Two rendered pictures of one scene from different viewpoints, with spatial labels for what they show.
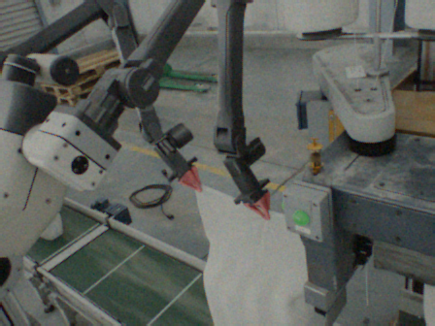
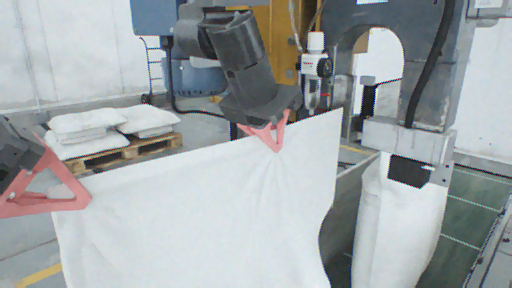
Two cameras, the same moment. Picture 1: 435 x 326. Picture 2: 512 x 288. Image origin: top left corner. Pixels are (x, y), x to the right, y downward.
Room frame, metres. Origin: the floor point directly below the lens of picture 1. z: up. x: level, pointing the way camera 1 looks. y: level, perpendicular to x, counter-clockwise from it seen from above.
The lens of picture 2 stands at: (0.95, 0.33, 1.21)
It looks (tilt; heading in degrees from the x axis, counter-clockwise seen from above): 19 degrees down; 271
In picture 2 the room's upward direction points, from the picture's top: straight up
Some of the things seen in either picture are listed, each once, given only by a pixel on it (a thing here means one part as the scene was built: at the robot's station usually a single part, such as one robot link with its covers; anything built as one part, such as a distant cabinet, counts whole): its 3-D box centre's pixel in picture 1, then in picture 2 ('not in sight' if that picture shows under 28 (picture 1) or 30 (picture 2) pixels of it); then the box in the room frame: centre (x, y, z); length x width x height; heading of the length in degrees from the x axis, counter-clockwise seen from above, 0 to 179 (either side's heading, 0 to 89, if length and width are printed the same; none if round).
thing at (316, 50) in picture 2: not in sight; (316, 75); (0.84, -0.27, 1.14); 0.05 x 0.04 x 0.16; 135
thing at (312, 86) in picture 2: not in sight; (312, 93); (0.85, -0.27, 1.11); 0.03 x 0.03 x 0.06
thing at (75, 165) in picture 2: not in sight; (116, 143); (2.52, -2.90, 0.07); 1.20 x 0.82 x 0.14; 45
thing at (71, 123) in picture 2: not in sight; (88, 120); (2.59, -2.55, 0.44); 0.66 x 0.42 x 0.14; 41
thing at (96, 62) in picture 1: (85, 67); not in sight; (6.40, 1.68, 0.36); 1.20 x 0.82 x 0.14; 131
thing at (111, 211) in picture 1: (107, 211); not in sight; (2.24, 0.75, 0.35); 0.30 x 0.15 x 0.15; 45
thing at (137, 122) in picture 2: not in sight; (147, 120); (2.16, -2.96, 0.32); 0.66 x 0.43 x 0.15; 42
